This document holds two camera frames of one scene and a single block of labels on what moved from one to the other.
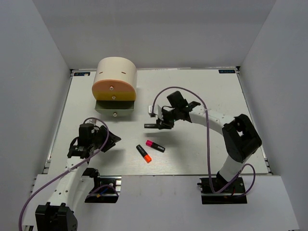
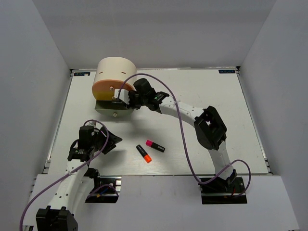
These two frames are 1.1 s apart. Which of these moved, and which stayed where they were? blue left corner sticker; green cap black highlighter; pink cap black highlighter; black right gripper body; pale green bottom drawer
Moved: black right gripper body; green cap black highlighter
Stayed: blue left corner sticker; pink cap black highlighter; pale green bottom drawer
